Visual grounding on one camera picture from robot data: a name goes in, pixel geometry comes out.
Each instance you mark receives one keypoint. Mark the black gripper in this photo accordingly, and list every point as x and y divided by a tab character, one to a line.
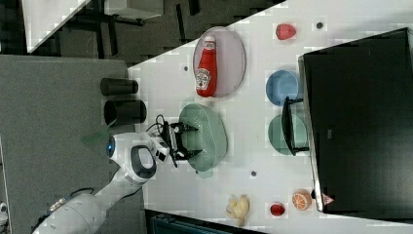
171	134

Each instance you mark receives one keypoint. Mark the green oval plastic strainer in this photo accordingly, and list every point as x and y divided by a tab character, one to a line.
209	138

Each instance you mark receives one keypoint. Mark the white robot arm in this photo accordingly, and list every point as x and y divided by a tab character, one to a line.
137	155

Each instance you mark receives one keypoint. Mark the black cylinder large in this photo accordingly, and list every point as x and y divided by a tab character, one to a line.
124	112

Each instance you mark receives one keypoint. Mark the red ketchup bottle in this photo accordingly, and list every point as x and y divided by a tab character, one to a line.
206	73

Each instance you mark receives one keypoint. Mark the black cylinder small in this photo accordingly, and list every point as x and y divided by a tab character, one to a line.
115	87

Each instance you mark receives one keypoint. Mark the yellow banana toy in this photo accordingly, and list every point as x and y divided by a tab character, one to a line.
237	209

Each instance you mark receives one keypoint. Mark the green bowl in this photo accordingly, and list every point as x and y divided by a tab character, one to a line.
276	137

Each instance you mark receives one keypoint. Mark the lilac round plate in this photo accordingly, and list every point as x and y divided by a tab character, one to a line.
230	59

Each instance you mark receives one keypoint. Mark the blue bowl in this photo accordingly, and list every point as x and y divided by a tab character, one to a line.
280	85

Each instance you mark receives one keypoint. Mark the red apple toy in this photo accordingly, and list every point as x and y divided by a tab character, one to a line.
277	209

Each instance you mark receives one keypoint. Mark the orange half slice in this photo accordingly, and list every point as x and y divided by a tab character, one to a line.
301	200

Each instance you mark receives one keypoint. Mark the red strawberry toy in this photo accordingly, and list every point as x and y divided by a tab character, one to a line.
285	31

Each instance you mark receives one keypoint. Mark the black oven door handle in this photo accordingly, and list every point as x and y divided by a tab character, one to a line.
287	127

